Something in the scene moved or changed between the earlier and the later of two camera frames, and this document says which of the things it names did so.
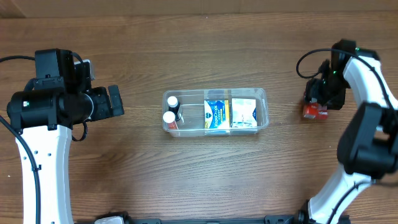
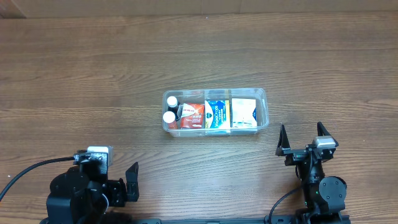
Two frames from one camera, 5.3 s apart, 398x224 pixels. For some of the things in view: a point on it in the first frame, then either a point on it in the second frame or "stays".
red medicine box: x=314 y=111 → x=191 y=116
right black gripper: x=319 y=98 → x=301 y=154
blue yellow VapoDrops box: x=216 y=114 stays
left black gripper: x=115 y=101 → x=121 y=191
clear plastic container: x=214 y=112 stays
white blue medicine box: x=244 y=112 stays
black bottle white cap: x=174 y=106 stays
